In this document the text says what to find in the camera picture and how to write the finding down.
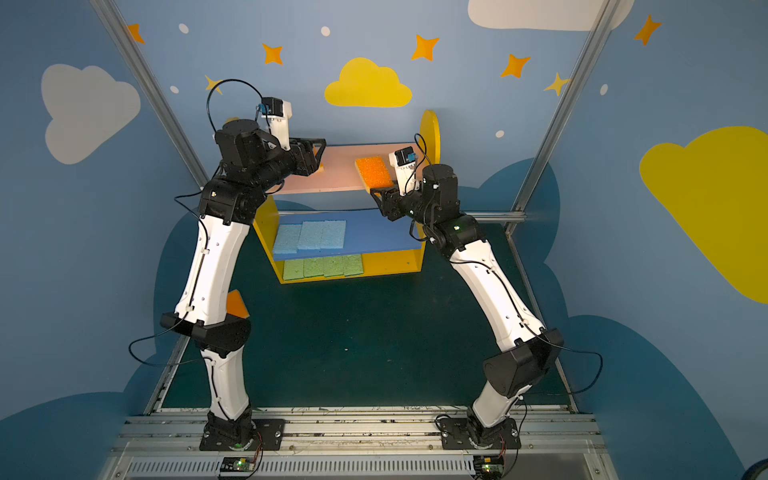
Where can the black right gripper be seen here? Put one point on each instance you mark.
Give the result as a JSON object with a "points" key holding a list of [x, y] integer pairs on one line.
{"points": [[390, 203]]}

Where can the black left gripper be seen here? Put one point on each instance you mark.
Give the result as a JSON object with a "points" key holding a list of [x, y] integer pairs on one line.
{"points": [[303, 157]]}

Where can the orange sponge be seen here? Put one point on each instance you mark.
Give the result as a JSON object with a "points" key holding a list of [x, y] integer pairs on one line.
{"points": [[373, 173], [235, 305]]}

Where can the blue sponge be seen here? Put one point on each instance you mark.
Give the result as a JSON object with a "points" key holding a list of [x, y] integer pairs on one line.
{"points": [[311, 235], [333, 235], [287, 239]]}

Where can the green sponge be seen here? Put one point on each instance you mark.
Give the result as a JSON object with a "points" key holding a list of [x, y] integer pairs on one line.
{"points": [[313, 268], [352, 265], [333, 266], [293, 269]]}

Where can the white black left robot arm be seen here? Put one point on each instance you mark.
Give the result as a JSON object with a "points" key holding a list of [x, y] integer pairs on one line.
{"points": [[253, 161]]}

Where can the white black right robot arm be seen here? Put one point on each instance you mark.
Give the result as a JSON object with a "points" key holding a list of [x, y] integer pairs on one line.
{"points": [[528, 350]]}

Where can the yellow wooden shelf unit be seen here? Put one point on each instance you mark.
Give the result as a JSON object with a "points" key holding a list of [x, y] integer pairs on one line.
{"points": [[386, 247]]}

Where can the right green circuit board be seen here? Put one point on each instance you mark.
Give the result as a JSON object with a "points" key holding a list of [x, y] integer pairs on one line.
{"points": [[488, 468]]}

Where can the green circuit board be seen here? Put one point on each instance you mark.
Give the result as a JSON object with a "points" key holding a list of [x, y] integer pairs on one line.
{"points": [[238, 467], [488, 468]]}

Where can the left green circuit board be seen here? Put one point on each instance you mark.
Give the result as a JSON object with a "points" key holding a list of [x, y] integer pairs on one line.
{"points": [[238, 467]]}

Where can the aluminium frame crossbar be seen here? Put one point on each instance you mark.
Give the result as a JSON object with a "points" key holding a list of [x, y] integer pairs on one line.
{"points": [[482, 217]]}

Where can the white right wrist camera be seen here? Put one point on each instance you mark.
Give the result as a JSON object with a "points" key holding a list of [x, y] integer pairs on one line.
{"points": [[404, 163]]}

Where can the aluminium frame post right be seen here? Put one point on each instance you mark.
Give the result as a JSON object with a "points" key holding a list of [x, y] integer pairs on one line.
{"points": [[584, 66]]}

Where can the aluminium frame post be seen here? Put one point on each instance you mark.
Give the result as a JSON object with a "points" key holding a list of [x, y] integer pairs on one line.
{"points": [[584, 66], [130, 50]]}

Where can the aluminium frame post left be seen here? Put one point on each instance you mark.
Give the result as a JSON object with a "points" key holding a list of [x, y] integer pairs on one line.
{"points": [[130, 50]]}

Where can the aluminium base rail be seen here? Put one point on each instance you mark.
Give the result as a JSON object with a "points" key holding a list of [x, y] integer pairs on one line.
{"points": [[361, 443]]}

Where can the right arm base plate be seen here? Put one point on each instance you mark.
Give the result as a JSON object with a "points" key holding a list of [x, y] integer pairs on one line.
{"points": [[458, 433]]}

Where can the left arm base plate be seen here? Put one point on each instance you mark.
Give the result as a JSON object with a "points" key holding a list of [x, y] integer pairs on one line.
{"points": [[242, 435]]}

